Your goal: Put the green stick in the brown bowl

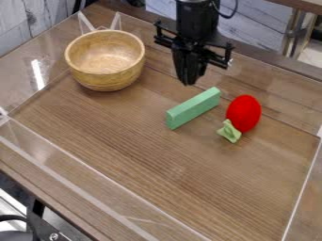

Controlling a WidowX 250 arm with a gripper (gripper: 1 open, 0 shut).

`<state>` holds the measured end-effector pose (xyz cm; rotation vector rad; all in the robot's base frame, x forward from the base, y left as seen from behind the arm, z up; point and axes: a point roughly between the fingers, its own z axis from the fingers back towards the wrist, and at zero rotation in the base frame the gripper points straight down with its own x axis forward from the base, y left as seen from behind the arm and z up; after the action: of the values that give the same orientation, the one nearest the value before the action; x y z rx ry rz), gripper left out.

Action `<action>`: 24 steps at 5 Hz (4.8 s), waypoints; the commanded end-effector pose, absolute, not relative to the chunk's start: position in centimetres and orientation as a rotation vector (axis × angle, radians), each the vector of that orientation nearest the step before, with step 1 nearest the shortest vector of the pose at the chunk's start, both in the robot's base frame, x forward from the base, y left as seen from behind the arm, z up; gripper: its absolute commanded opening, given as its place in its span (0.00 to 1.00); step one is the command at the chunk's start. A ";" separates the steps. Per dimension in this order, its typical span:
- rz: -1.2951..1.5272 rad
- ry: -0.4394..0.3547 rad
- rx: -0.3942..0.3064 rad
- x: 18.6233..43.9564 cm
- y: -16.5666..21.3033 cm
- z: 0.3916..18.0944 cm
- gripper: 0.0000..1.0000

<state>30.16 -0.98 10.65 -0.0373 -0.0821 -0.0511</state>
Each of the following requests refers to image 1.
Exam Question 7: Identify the black table frame leg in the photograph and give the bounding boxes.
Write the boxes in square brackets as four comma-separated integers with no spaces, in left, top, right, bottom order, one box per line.
[26,199,72,241]

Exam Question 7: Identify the green rectangular stick block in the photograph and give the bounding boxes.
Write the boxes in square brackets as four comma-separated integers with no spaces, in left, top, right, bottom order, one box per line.
[165,87,221,130]

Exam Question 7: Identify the light wooden bowl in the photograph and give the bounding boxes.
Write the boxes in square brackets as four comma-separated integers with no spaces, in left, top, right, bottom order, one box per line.
[64,29,145,91]

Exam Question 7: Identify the metal table leg background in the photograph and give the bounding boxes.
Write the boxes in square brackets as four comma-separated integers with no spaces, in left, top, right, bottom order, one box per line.
[282,9,316,59]

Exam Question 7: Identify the clear acrylic tray wall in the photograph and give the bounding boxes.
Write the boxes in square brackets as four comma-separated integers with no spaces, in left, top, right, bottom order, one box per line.
[0,7,322,241]

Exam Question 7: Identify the black cable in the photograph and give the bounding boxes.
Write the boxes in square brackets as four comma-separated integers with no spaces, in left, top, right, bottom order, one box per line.
[0,215,30,233]

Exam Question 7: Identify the red plush ball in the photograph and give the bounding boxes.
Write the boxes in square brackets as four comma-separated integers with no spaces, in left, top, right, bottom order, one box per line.
[225,95,262,133]

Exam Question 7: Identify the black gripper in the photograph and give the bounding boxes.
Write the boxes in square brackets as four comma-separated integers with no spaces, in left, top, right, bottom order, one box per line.
[153,0,233,85]

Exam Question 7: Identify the small green plastic piece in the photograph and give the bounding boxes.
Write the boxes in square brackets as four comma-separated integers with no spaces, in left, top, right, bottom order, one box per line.
[216,120,241,143]

